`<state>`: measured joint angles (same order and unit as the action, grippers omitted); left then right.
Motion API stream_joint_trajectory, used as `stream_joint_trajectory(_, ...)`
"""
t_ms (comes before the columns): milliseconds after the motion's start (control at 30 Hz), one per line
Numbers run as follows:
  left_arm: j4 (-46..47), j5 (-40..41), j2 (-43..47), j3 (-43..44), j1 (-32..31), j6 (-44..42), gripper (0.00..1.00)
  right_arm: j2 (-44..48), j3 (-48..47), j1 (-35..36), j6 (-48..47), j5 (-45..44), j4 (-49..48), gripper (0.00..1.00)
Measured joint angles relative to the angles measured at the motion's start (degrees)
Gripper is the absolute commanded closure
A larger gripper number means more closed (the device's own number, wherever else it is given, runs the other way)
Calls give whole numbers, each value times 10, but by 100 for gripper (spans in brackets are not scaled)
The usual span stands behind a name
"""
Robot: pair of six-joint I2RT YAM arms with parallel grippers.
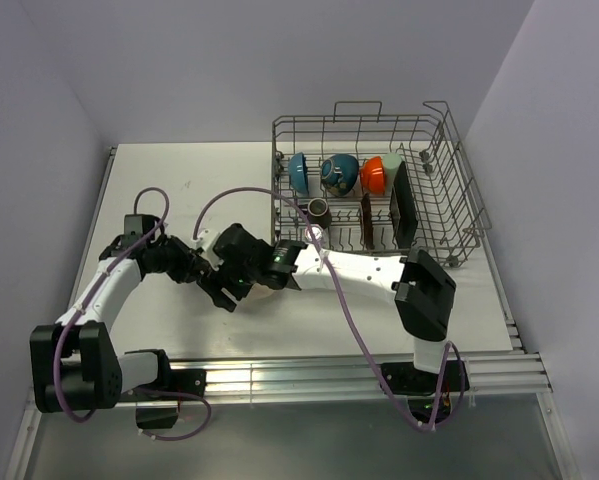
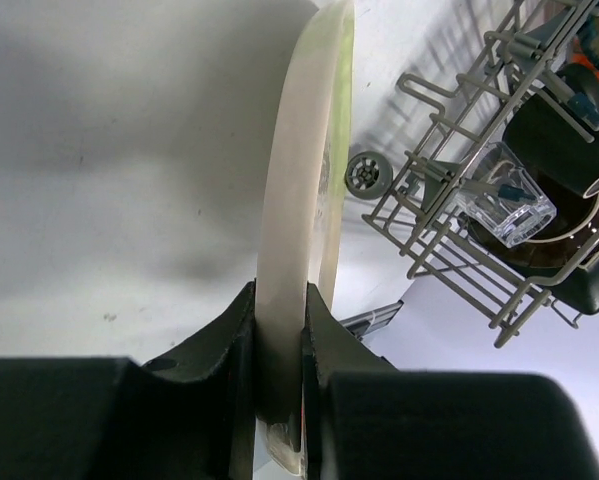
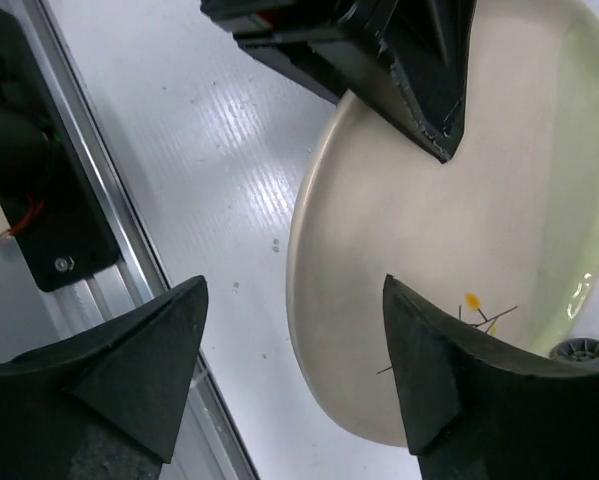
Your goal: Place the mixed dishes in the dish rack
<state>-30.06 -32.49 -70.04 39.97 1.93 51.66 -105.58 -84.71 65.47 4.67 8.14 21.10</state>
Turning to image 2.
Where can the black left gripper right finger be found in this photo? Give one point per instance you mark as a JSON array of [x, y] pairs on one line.
[[365, 419]]

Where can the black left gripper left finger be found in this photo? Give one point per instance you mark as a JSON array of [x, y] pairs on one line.
[[185, 414]]

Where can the large cream round plate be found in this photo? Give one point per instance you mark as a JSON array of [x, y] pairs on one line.
[[301, 220]]

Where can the clear glass cup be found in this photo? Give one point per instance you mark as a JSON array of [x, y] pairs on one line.
[[499, 193]]

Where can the dark brown mug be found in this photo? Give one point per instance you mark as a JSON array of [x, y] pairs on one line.
[[566, 168]]

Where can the black floral square plate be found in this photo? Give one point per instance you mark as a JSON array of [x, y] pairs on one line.
[[580, 290]]

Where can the aluminium frame rail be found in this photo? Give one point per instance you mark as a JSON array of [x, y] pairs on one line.
[[368, 322]]

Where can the grey wire dish rack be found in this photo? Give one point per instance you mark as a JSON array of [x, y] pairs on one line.
[[463, 90]]

